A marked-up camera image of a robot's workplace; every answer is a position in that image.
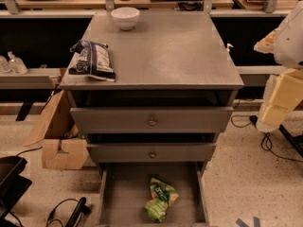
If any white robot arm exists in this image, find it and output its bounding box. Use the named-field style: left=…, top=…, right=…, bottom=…
left=254, top=1, right=303, bottom=132

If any black tray stack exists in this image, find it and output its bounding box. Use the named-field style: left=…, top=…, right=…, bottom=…
left=0, top=156, right=32, bottom=221

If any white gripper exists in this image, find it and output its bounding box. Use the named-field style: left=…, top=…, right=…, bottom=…
left=254, top=30, right=303, bottom=132

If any white ceramic bowl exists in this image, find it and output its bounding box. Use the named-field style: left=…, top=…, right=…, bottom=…
left=111, top=7, right=140, bottom=30

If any clear plastic bottle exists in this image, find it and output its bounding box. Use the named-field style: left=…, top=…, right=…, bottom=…
left=8, top=51, right=27, bottom=75
left=0, top=56, right=11, bottom=73

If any open cardboard box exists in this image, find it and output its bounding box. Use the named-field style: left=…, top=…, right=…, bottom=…
left=24, top=91, right=89, bottom=170

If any grey open bottom drawer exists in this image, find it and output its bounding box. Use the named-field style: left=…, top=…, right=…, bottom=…
left=97, top=162, right=210, bottom=227

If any black stand leg right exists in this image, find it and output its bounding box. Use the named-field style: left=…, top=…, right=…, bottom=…
left=278, top=125, right=303, bottom=157

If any grey middle drawer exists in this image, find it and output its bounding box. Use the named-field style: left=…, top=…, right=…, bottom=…
left=87, top=143, right=216, bottom=163

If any white pump bottle top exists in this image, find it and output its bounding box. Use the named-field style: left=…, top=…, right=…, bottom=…
left=226, top=43, right=234, bottom=52

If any clear plastic bottle left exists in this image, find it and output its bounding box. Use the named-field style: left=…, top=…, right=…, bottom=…
left=0, top=56, right=11, bottom=73

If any black cable with handle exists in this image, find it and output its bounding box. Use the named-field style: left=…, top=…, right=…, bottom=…
left=45, top=196, right=92, bottom=227

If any dark blue snack bag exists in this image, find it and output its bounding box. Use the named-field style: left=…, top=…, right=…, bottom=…
left=68, top=40, right=116, bottom=81

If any green rice chip bag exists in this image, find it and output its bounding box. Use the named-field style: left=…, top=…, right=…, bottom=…
left=145, top=178, right=179, bottom=222

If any grey drawer cabinet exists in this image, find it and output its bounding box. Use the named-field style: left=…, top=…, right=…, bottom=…
left=59, top=9, right=245, bottom=172

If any grey top drawer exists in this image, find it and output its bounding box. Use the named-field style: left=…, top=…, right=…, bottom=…
left=70, top=107, right=233, bottom=133

